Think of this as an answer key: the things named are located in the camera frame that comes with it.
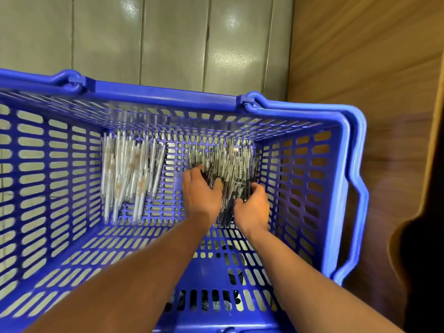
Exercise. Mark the person's left hand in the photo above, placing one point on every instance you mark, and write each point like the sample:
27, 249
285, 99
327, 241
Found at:
202, 197

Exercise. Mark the person's right hand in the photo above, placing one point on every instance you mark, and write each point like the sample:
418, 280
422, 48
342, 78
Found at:
253, 213

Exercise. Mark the blue shopping basket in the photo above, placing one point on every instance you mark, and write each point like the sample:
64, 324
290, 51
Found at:
166, 99

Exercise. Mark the person's left forearm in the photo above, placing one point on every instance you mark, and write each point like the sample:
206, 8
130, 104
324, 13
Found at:
125, 287

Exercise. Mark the person's right forearm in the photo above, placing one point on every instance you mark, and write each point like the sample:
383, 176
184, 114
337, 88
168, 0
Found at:
312, 287

